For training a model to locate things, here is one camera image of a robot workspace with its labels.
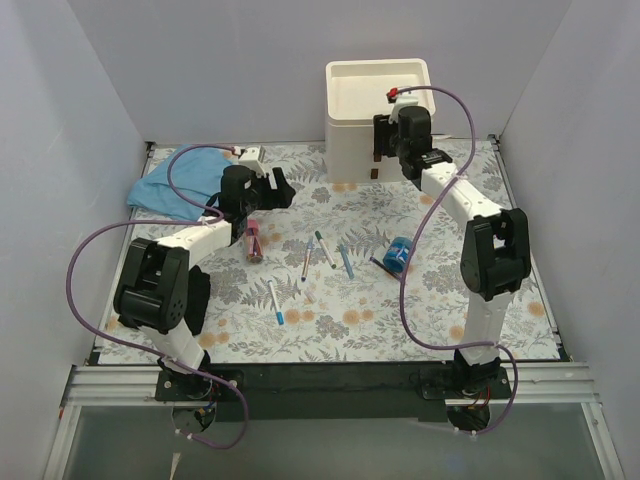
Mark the purple slim marker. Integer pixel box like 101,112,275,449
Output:
301,236,314,282

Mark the green-capped white marker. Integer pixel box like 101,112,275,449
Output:
315,230,337,269

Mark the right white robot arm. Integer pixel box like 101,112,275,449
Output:
373,105,531,398

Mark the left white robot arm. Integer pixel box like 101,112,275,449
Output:
114,165,295,400

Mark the blue cloth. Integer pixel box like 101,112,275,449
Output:
126,144,236,224

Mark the white three-drawer organizer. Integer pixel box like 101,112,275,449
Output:
324,58,431,184

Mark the pink-capped clear tube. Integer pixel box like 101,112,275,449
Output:
244,219,263,264

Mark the blue marker pen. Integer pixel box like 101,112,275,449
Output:
338,243,355,280

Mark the black cloth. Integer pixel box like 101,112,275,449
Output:
184,266,211,336

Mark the blue round jar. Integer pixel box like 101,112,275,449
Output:
382,236,412,274

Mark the white marker blue cap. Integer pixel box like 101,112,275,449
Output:
267,280,285,326

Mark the purple pen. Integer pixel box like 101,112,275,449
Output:
369,256,401,281

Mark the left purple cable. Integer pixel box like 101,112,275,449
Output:
67,143,250,449

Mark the purple cable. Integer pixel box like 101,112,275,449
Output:
67,143,250,449
399,86,516,437

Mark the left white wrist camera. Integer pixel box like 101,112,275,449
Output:
232,146,267,178

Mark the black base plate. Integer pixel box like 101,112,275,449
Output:
154,363,514,424

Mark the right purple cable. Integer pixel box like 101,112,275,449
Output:
399,86,516,437

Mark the aluminium front rail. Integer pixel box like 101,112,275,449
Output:
45,362,625,479

